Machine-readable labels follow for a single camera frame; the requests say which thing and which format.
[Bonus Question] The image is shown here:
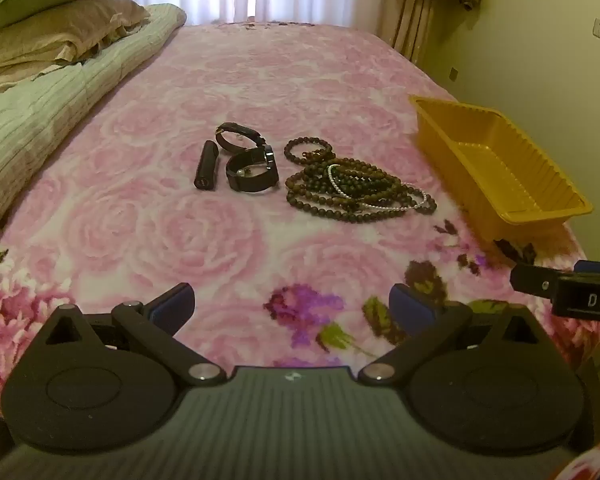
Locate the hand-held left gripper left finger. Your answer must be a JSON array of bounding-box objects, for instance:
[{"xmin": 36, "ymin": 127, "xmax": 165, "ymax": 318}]
[{"xmin": 44, "ymin": 282, "xmax": 227, "ymax": 387}]

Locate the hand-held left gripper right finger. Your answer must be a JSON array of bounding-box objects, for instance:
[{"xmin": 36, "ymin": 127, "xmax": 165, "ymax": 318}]
[{"xmin": 357, "ymin": 283, "xmax": 543, "ymax": 387}]

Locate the yellow plastic tray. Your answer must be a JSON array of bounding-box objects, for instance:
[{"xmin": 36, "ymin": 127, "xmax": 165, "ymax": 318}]
[{"xmin": 409, "ymin": 94, "xmax": 594, "ymax": 241}]

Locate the small black cylinder case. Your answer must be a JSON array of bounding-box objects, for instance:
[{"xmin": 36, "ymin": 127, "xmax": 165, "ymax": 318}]
[{"xmin": 194, "ymin": 140, "xmax": 219, "ymax": 191}]

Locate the long brown bead necklace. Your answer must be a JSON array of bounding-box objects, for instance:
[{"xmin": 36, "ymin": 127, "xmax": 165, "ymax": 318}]
[{"xmin": 285, "ymin": 157, "xmax": 438, "ymax": 222}]

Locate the white pearl necklace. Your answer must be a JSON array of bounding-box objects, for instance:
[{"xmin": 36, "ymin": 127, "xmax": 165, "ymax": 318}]
[{"xmin": 327, "ymin": 162, "xmax": 431, "ymax": 212}]

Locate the black mesh band wristwatch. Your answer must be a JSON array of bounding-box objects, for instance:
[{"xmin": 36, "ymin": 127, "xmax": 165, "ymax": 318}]
[{"xmin": 225, "ymin": 144, "xmax": 280, "ymax": 193}]

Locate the slim black strap wristwatch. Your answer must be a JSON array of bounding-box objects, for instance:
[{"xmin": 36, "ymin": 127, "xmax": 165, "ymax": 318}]
[{"xmin": 215, "ymin": 121, "xmax": 265, "ymax": 152}]

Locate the brown bead bracelet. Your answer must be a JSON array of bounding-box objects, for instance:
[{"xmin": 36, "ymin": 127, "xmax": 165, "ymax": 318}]
[{"xmin": 283, "ymin": 137, "xmax": 336, "ymax": 166}]

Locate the pink floral blanket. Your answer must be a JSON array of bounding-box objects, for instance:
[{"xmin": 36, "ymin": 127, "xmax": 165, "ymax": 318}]
[{"xmin": 0, "ymin": 22, "xmax": 600, "ymax": 411}]

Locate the red white cloth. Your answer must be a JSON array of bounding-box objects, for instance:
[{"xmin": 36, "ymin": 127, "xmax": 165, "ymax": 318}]
[{"xmin": 550, "ymin": 437, "xmax": 600, "ymax": 480}]

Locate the green quilt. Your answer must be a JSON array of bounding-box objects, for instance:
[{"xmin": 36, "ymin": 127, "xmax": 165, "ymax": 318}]
[{"xmin": 0, "ymin": 3, "xmax": 187, "ymax": 256}]

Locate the beige drape curtain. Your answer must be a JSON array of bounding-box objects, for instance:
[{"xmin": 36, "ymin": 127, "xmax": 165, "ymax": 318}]
[{"xmin": 375, "ymin": 0, "xmax": 436, "ymax": 66}]

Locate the beige pillow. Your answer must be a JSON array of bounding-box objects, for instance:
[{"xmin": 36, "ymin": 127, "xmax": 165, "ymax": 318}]
[{"xmin": 0, "ymin": 0, "xmax": 151, "ymax": 98}]

